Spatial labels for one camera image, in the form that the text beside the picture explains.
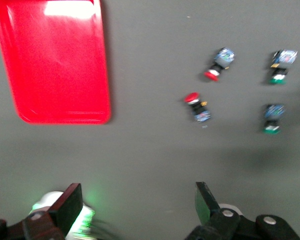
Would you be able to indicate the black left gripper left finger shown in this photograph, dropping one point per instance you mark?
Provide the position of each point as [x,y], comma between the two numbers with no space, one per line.
[65,212]

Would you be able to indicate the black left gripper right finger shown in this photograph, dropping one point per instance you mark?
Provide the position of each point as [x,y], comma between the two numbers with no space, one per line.
[215,222]

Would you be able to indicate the red mushroom push button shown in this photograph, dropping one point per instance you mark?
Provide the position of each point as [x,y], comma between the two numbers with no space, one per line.
[198,107]
[221,61]

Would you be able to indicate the green push button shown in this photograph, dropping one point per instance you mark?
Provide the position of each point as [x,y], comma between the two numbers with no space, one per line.
[272,117]
[281,65]

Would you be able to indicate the red plastic tray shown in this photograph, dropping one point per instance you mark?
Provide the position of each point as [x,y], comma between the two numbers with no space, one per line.
[57,65]

